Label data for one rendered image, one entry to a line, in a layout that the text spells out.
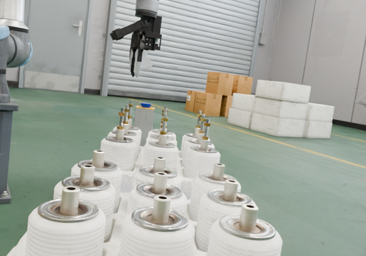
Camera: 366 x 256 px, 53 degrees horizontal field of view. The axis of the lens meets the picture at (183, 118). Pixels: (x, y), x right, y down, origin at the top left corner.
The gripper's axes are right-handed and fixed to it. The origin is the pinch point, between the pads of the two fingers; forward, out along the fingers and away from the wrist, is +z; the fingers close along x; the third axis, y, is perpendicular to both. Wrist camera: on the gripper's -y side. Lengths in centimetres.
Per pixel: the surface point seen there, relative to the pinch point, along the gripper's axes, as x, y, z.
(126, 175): -30.1, -8.9, 26.3
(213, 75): 319, 223, -11
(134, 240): -78, -24, 20
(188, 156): -31.4, 7.8, 20.5
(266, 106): 180, 208, 16
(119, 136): -22.5, -9.6, 17.5
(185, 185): -36.3, 5.2, 27.1
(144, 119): 10.7, 10.1, 16.7
